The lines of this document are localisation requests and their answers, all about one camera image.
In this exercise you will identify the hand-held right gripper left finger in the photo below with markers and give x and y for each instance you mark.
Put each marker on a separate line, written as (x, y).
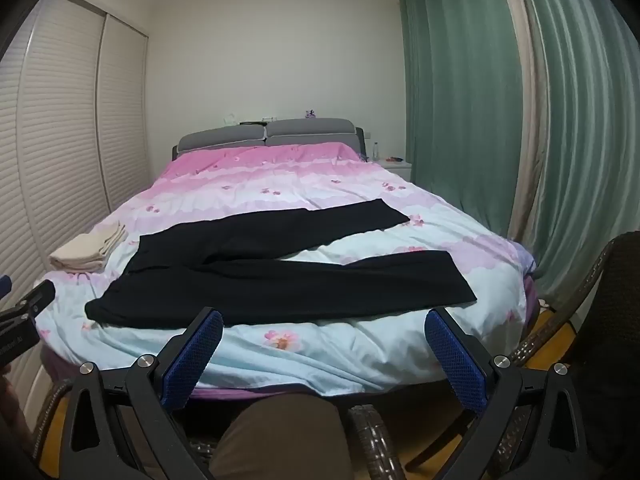
(192, 360)

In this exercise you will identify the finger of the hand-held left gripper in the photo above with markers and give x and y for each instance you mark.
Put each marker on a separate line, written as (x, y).
(37, 296)
(4, 287)

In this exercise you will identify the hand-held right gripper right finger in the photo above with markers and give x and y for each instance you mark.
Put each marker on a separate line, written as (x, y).
(457, 360)

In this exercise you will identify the black pants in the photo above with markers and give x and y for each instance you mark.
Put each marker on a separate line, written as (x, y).
(280, 265)

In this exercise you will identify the folded beige cloth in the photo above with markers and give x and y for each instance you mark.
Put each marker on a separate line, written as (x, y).
(87, 250)

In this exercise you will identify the brown wicker chair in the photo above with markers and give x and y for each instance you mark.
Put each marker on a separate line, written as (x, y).
(545, 330)

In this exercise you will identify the person's leg in brown trousers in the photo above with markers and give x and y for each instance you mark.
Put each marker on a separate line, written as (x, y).
(280, 440)

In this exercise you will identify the white louvered wardrobe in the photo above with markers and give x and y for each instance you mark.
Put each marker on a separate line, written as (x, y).
(65, 150)

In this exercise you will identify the dark cloth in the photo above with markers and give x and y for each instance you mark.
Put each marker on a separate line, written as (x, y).
(612, 340)

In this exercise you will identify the white nightstand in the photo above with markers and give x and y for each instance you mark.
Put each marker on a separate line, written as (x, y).
(395, 166)

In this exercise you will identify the pink floral duvet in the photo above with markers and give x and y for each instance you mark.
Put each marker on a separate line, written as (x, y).
(300, 180)

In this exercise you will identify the clear plastic bottle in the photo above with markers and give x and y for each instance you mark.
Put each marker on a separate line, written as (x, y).
(375, 150)

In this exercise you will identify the grey bed headboard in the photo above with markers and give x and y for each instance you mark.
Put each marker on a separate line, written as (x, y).
(267, 135)

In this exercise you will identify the beige curtain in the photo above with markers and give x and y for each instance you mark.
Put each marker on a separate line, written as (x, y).
(522, 125)

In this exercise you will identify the dark flat book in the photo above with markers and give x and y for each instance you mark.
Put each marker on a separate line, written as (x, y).
(251, 122)

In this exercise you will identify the green curtain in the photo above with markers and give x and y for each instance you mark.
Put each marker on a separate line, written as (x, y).
(500, 110)

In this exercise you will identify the small purple ornament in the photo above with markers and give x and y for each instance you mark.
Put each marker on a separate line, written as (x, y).
(310, 113)

